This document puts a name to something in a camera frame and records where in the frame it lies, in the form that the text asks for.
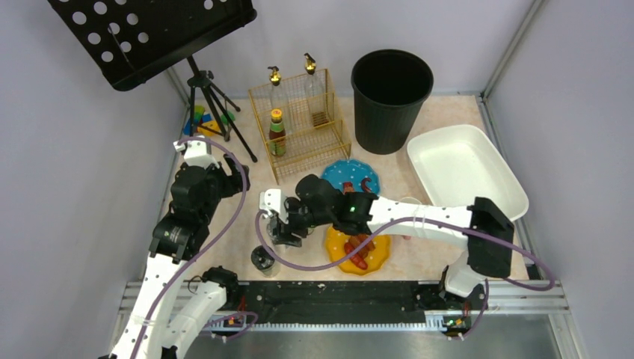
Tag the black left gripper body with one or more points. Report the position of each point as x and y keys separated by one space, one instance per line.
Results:
x=233 y=171

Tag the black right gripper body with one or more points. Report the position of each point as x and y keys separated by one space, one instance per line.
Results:
x=288 y=226

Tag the black lid grinder jar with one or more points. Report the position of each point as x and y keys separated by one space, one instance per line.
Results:
x=264 y=262

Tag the yellow dotted plate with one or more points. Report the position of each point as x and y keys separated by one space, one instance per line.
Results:
x=334 y=244

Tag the yellow cap sauce bottle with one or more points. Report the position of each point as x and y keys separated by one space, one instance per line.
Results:
x=277 y=134

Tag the clear bottle gold pump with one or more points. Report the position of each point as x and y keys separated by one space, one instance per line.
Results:
x=315 y=93
x=278 y=96

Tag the silver lid shaker jar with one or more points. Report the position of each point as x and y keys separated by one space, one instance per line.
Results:
x=276 y=232

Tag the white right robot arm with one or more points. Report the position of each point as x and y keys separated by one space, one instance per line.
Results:
x=481 y=230

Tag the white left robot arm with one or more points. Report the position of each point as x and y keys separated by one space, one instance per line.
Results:
x=179 y=240

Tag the yellow toy block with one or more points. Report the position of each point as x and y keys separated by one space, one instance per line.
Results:
x=209 y=128

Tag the brown sausage middle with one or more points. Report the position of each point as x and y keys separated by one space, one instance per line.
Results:
x=357 y=242

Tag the blue toy block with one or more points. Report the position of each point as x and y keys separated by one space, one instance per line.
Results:
x=188 y=128

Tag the red sausage front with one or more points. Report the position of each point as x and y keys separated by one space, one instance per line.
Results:
x=356 y=259

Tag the blue dotted plate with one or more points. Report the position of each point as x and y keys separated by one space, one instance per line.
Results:
x=351 y=170

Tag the curved dark sausage piece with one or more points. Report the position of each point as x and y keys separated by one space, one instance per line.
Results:
x=364 y=184

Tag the lime green toy block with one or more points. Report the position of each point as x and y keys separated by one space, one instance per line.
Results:
x=199 y=111

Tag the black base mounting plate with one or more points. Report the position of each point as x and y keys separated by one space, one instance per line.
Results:
x=348 y=302

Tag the black tripod stand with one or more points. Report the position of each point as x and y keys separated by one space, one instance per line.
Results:
x=202 y=81

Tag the black plastic trash bin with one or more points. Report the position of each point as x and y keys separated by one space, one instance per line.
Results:
x=390 y=87

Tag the black perforated music stand tray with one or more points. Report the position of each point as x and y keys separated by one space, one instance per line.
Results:
x=133 y=41

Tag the white plastic basin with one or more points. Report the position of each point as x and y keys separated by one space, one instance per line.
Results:
x=456 y=164

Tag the yellow wire rack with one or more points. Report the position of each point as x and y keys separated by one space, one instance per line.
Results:
x=316 y=132

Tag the aluminium frame rail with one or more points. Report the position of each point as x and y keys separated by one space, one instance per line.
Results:
x=502 y=298

